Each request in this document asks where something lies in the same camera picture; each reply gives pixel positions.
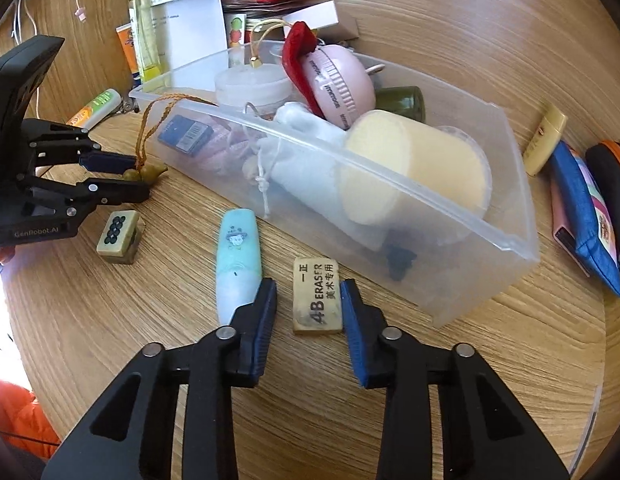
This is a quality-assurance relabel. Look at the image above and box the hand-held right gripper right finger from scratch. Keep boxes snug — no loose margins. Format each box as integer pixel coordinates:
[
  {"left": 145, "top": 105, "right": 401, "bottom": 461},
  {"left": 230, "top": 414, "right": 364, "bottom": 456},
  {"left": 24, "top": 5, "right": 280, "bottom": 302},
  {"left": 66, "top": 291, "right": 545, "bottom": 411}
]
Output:
[{"left": 339, "top": 279, "right": 571, "bottom": 480}]

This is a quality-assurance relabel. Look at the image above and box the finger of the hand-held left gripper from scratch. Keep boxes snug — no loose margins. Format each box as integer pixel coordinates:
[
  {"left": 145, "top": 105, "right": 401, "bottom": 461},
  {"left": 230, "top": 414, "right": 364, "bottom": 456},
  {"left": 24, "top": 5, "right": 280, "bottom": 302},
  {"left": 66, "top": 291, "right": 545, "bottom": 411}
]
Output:
[
  {"left": 17, "top": 175, "right": 151, "bottom": 223},
  {"left": 21, "top": 117, "right": 139, "bottom": 172}
]

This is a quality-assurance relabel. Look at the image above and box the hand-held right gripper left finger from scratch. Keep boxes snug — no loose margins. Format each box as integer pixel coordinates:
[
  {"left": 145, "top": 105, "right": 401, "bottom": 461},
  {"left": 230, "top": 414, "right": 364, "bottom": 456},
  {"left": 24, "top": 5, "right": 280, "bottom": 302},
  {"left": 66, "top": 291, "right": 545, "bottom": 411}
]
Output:
[{"left": 41, "top": 276, "right": 278, "bottom": 480}]

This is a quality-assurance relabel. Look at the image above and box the gourd charm with brown cord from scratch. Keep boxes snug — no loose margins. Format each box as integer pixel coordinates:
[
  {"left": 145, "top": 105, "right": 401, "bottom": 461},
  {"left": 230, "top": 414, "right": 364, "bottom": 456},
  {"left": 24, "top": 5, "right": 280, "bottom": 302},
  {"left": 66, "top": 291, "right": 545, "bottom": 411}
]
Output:
[{"left": 121, "top": 95, "right": 221, "bottom": 183}]

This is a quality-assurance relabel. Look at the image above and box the beige eraser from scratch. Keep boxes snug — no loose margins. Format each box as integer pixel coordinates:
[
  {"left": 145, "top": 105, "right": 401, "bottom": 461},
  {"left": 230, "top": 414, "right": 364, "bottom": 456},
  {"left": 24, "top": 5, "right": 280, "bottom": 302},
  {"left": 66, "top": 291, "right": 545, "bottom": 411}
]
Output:
[{"left": 292, "top": 257, "right": 345, "bottom": 336}]

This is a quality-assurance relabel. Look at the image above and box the pink rope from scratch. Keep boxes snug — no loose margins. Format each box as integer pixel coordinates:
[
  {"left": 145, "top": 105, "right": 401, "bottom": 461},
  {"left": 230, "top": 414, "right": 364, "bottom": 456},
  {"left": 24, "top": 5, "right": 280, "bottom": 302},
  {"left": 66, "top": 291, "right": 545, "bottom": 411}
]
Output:
[{"left": 157, "top": 112, "right": 256, "bottom": 176}]

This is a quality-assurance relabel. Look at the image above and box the clear plastic bin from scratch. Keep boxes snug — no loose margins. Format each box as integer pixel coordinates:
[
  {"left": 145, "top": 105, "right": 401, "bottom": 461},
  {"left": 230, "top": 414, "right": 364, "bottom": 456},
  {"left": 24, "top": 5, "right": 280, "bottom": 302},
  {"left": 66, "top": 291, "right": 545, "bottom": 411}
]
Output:
[{"left": 129, "top": 42, "right": 541, "bottom": 331}]

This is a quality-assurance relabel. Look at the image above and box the pale pink round jar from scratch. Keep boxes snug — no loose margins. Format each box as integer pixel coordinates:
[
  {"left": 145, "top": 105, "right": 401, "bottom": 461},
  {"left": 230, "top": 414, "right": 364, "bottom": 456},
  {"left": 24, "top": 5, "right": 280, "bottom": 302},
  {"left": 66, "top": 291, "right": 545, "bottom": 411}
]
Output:
[{"left": 214, "top": 66, "right": 293, "bottom": 116}]

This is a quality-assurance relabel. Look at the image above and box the white drawstring pouch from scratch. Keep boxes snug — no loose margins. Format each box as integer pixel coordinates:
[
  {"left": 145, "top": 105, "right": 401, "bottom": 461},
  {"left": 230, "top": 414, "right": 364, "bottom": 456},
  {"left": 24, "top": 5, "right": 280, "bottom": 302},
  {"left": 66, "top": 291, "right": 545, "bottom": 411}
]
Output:
[{"left": 245, "top": 101, "right": 391, "bottom": 251}]

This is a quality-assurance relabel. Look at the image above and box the yellow sponge puff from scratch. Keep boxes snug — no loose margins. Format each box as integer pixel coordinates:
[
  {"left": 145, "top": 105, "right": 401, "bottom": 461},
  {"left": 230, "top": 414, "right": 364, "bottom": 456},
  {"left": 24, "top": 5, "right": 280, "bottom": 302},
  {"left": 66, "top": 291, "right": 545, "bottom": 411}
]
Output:
[{"left": 339, "top": 109, "right": 492, "bottom": 226}]

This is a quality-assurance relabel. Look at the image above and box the wooden desktop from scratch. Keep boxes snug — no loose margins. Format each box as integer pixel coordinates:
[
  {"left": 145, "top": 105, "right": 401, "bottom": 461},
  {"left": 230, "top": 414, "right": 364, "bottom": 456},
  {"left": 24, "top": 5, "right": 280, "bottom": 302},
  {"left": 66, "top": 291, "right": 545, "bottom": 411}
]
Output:
[{"left": 0, "top": 0, "right": 620, "bottom": 480}]

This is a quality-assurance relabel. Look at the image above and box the mahjong tile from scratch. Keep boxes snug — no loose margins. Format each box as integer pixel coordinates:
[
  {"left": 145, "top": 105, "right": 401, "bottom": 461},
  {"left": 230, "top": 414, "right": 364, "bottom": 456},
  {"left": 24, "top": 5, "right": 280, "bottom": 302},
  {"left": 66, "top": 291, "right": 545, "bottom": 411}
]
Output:
[{"left": 96, "top": 210, "right": 142, "bottom": 265}]

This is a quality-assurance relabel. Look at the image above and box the white green-orange label tube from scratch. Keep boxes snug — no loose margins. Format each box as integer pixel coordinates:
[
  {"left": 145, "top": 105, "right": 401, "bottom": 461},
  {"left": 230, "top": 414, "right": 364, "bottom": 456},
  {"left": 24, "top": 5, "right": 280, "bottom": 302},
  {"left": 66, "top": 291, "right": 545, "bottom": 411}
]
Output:
[{"left": 66, "top": 88, "right": 122, "bottom": 129}]

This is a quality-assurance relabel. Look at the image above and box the light blue tube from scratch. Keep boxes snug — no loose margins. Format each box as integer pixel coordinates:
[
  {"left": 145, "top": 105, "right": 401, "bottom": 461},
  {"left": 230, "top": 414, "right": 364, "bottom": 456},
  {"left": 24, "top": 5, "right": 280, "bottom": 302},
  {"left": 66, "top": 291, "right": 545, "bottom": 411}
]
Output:
[{"left": 215, "top": 208, "right": 265, "bottom": 328}]

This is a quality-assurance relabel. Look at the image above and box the orange tube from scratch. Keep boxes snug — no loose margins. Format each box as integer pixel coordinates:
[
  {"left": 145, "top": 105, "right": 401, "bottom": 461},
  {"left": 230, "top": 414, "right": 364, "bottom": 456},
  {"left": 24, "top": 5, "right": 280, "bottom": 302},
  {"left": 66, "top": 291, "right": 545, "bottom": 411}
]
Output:
[{"left": 115, "top": 24, "right": 143, "bottom": 86}]

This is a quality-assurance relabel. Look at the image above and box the yellow-green liquid bottle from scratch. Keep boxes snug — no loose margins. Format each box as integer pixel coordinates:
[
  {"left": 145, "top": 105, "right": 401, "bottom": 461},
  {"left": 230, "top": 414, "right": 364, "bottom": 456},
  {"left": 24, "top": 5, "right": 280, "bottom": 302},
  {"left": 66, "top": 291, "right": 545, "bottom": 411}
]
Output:
[{"left": 128, "top": 0, "right": 162, "bottom": 83}]

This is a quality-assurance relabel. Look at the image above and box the white paper sheet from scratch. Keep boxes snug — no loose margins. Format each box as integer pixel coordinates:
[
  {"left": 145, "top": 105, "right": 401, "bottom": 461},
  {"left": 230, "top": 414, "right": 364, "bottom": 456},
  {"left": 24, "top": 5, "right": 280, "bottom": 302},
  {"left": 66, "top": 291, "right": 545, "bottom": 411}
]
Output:
[{"left": 145, "top": 0, "right": 226, "bottom": 78}]

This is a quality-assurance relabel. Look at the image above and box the fruit print box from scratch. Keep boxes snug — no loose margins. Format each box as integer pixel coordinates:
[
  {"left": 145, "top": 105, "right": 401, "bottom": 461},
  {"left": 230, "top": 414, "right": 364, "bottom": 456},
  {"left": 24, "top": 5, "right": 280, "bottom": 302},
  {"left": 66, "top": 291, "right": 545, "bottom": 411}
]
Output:
[{"left": 227, "top": 12, "right": 248, "bottom": 68}]

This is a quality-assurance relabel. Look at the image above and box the pink round timer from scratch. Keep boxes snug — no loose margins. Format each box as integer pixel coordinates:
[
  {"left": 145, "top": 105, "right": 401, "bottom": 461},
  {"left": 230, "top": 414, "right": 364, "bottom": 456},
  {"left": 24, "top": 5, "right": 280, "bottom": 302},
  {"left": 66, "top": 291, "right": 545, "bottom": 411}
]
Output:
[{"left": 292, "top": 44, "right": 377, "bottom": 133}]

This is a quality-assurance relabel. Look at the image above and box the orange cloth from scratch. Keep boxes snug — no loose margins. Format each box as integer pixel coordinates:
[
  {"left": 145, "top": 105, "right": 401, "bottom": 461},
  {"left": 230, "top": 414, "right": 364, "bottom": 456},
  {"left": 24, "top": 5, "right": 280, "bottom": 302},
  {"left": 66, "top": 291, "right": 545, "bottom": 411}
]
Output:
[{"left": 0, "top": 372, "right": 61, "bottom": 461}]

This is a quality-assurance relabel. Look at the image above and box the dark green jar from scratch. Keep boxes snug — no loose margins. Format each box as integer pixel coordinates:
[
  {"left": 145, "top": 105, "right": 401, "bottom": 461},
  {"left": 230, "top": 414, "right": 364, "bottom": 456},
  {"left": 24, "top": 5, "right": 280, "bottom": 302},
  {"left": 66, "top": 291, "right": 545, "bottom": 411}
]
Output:
[{"left": 375, "top": 86, "right": 426, "bottom": 123}]

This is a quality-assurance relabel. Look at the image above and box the white rectangular box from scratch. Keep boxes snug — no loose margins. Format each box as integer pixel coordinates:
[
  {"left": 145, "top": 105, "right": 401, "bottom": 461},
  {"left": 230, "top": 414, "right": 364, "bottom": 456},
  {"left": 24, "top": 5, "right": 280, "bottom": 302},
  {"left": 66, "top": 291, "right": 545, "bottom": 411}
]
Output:
[{"left": 272, "top": 1, "right": 339, "bottom": 36}]

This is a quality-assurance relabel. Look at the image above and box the blue pouch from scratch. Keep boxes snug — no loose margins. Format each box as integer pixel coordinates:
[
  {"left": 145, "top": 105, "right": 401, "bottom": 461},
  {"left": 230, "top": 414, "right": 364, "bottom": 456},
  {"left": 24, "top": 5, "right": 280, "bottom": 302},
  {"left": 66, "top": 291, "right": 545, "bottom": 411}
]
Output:
[{"left": 547, "top": 141, "right": 620, "bottom": 298}]

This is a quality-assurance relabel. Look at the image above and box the beige tube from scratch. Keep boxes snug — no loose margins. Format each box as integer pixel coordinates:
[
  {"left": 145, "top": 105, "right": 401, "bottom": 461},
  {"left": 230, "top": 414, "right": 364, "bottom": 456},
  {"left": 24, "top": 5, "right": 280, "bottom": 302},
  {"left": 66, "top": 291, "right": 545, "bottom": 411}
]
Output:
[{"left": 522, "top": 105, "right": 568, "bottom": 177}]

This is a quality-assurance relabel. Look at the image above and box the orange black pouch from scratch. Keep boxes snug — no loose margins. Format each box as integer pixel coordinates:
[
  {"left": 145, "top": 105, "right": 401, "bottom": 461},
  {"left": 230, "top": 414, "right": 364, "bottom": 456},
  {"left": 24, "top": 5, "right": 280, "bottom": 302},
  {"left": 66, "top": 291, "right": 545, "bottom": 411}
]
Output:
[{"left": 585, "top": 140, "right": 620, "bottom": 268}]

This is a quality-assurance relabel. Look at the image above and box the white cable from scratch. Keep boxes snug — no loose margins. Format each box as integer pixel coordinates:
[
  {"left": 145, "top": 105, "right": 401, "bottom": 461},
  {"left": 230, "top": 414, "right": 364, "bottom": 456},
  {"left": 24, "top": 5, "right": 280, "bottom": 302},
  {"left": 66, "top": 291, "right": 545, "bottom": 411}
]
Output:
[{"left": 10, "top": 0, "right": 66, "bottom": 41}]

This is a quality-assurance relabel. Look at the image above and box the gold charm with string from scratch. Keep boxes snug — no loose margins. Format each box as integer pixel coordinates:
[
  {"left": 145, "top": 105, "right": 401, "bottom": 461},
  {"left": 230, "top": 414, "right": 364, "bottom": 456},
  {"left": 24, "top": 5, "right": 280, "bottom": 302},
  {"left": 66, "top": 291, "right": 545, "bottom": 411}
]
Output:
[{"left": 247, "top": 19, "right": 291, "bottom": 71}]

